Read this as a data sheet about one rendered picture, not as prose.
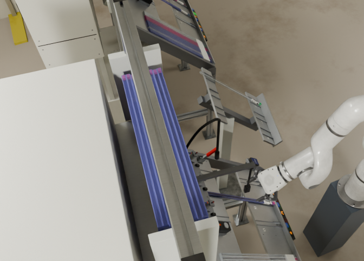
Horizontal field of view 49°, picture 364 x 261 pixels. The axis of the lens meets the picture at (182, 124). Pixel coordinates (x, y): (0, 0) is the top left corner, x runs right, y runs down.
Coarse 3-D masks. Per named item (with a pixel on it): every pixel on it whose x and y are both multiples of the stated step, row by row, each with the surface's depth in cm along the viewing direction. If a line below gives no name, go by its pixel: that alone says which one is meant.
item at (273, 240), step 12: (240, 180) 192; (252, 192) 193; (264, 192) 200; (252, 204) 186; (264, 204) 193; (252, 216) 181; (264, 216) 187; (276, 216) 194; (264, 228) 181; (276, 228) 188; (264, 240) 175; (276, 240) 181; (276, 252) 176; (288, 252) 182
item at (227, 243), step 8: (208, 160) 184; (200, 168) 176; (208, 168) 180; (208, 184) 173; (216, 184) 177; (216, 192) 173; (216, 200) 170; (216, 208) 166; (224, 208) 170; (216, 216) 163; (224, 216) 167; (232, 232) 164; (224, 240) 157; (232, 240) 161; (224, 248) 155; (232, 248) 158
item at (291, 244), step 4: (272, 196) 199; (276, 204) 196; (276, 208) 195; (276, 212) 195; (280, 212) 194; (280, 216) 193; (280, 220) 192; (280, 224) 192; (284, 224) 190; (284, 228) 190; (284, 232) 189; (288, 232) 188; (288, 236) 187; (288, 240) 187; (292, 240) 186; (292, 244) 185; (292, 248) 184; (292, 252) 184; (296, 252) 182; (296, 256) 182; (300, 260) 180
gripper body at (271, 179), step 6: (270, 168) 173; (276, 168) 171; (258, 174) 175; (264, 174) 174; (270, 174) 172; (276, 174) 171; (264, 180) 173; (270, 180) 172; (276, 180) 170; (282, 180) 169; (264, 186) 173; (270, 186) 171; (276, 186) 170; (282, 186) 170; (270, 192) 171
